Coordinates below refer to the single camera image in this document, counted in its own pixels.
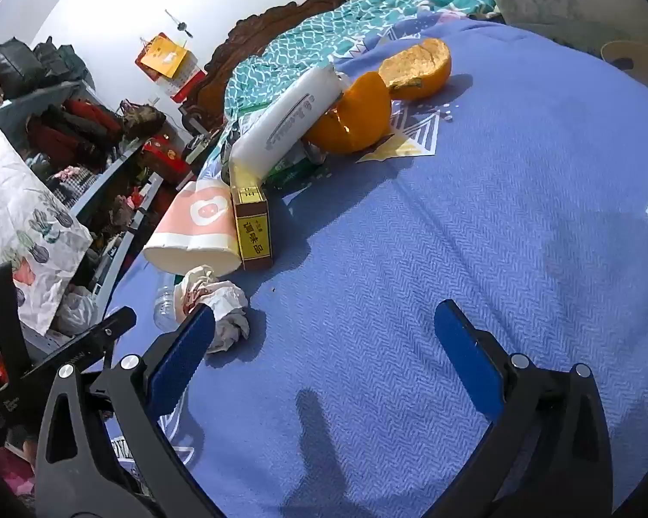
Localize brown bag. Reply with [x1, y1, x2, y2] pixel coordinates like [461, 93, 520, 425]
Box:
[120, 100, 167, 141]

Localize white cylindrical packet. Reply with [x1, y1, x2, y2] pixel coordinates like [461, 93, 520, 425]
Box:
[228, 62, 352, 187]

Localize red box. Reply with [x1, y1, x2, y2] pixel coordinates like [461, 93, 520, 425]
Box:
[140, 137, 190, 184]

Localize black bag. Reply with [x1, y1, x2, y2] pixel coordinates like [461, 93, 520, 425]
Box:
[0, 38, 47, 99]
[32, 37, 95, 88]

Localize grey metal shelf rack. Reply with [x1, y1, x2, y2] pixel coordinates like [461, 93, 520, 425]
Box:
[0, 81, 165, 346]

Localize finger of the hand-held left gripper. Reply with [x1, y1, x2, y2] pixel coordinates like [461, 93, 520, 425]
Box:
[4, 306, 137, 390]
[0, 262, 36, 385]

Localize crushed green can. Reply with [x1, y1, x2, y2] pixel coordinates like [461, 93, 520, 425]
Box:
[264, 140, 331, 191]

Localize dark wooden headboard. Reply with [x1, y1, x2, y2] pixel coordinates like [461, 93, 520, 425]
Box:
[184, 0, 346, 130]

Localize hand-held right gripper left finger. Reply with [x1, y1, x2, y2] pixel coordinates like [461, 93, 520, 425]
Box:
[35, 303, 228, 518]

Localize blue printed blanket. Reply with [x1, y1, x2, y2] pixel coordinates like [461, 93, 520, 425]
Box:
[105, 11, 648, 518]

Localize teal patterned quilt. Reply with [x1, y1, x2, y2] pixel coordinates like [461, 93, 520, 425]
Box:
[224, 0, 500, 120]

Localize white plastic bag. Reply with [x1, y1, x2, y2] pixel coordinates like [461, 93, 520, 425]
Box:
[54, 283, 101, 335]

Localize orange peel half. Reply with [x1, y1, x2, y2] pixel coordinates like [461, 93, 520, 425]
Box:
[379, 38, 453, 101]
[302, 71, 393, 153]

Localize pink paper cup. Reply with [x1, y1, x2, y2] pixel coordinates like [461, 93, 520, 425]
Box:
[142, 179, 244, 275]

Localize clear plastic bottle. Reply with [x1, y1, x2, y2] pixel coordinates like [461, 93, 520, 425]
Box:
[152, 272, 183, 331]

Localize white paper wrapper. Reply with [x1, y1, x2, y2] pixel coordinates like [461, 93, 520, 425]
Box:
[174, 264, 250, 355]

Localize white cactus print paper bag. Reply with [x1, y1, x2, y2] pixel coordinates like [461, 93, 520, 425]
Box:
[0, 108, 94, 336]

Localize brown and yellow box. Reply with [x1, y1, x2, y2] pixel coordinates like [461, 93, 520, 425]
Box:
[231, 170, 274, 272]

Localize yellow and red wall calendar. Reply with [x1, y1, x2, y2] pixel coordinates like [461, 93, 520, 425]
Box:
[135, 33, 203, 101]

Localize red bags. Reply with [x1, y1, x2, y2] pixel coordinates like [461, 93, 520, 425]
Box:
[27, 98, 125, 169]

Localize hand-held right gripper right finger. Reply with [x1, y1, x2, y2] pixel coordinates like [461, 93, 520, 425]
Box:
[433, 298, 614, 518]

